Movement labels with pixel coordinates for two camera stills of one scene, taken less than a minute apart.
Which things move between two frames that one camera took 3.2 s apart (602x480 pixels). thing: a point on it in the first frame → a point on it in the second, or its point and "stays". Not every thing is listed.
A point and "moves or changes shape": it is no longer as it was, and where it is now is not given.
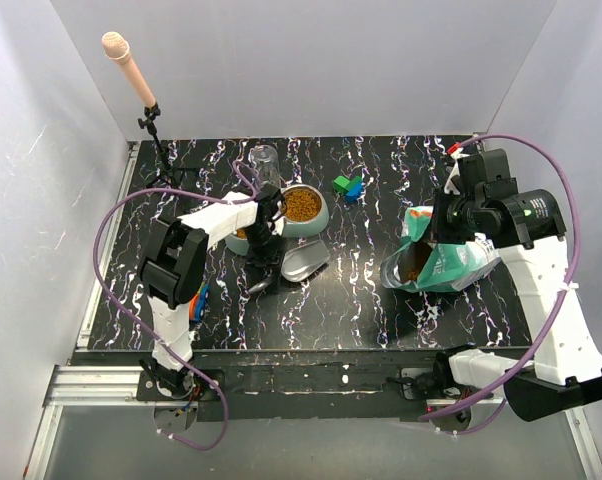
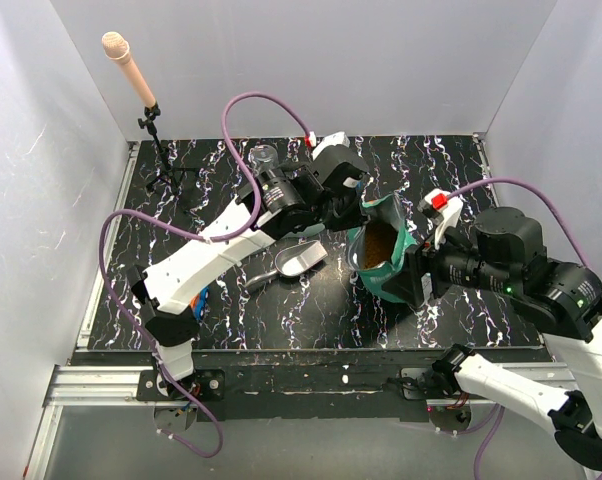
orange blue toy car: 197,304 stays
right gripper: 443,235 → 405,285
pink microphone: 117,48 stays
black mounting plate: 326,385 stays
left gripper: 257,263 → 356,216
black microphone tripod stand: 152,111 stays
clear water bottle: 264,159 stays
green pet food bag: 419,264 moves or changes shape
